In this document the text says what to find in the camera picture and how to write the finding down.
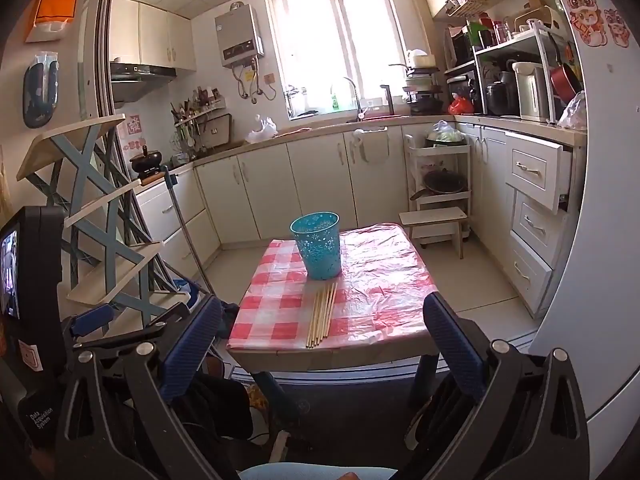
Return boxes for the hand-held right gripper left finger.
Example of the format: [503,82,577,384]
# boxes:
[55,296,241,480]

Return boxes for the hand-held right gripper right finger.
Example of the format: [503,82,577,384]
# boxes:
[400,291,591,480]

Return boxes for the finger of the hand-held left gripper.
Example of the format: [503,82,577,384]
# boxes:
[74,301,194,352]
[63,304,118,347]

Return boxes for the bundle of wooden chopsticks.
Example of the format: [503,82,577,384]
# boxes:
[305,282,339,350]

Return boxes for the teal perforated utensil holder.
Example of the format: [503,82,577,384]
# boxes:
[290,212,342,281]

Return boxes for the black and white shoe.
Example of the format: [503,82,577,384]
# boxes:
[404,375,453,453]

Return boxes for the pink checkered plastic tablecloth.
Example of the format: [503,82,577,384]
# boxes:
[227,224,441,351]

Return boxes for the folding wooden rack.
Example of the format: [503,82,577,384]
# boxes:
[16,114,211,321]

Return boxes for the cream drawer unit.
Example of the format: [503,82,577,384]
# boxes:
[135,167,221,266]
[455,122,576,318]

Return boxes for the white step stool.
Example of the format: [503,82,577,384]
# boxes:
[398,206,469,260]

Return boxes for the black lidded pot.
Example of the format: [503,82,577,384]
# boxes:
[129,145,163,176]

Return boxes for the dark wok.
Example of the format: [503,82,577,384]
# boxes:
[410,170,468,201]

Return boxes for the blue packaged item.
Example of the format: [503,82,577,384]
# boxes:
[22,51,61,129]

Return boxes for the white trolley cart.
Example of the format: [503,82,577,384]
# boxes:
[404,132,473,250]

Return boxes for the white refrigerator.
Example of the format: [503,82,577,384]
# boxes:
[530,0,640,480]

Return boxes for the cream base cabinets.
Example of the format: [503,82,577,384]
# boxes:
[195,125,418,242]

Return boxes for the bagged green vegetables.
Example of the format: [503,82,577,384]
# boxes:
[424,120,466,147]

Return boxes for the hanging metal tray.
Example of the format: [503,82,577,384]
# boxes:
[202,114,233,148]

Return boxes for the black range hood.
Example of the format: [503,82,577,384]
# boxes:
[110,62,177,103]

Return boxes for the white plastic bag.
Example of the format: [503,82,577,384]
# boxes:
[245,115,278,145]

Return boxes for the stack of pots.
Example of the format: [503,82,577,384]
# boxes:
[402,65,446,116]

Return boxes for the black rice cooker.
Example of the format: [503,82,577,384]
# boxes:
[485,80,521,117]

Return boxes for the chrome faucet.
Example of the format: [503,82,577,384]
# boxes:
[342,76,363,123]

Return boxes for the clear plastic bag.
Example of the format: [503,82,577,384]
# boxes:
[557,91,587,130]

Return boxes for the white electric water boiler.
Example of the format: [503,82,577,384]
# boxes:
[510,61,551,123]

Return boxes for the orange paper bag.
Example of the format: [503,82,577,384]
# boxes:
[25,0,80,43]

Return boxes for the red saucepan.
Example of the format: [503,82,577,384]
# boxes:
[547,35,583,106]

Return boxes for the black microwave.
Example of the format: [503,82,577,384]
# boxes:
[445,27,476,68]

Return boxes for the white shelf rack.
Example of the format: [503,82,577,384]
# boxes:
[472,19,558,123]

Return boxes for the grey water heater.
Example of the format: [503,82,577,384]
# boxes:
[215,4,265,68]

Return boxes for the kitchen window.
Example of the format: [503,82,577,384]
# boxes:
[265,0,416,120]

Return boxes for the cardboard box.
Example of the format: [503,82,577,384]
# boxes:
[515,0,563,31]

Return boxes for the large red lion sticker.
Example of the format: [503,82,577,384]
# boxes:
[564,0,606,48]

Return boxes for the small red lion sticker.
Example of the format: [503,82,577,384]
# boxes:
[602,8,632,48]

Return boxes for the wall utensil rack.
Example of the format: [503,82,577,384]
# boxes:
[170,87,227,128]

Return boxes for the white wire basket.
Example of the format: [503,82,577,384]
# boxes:
[445,0,488,18]

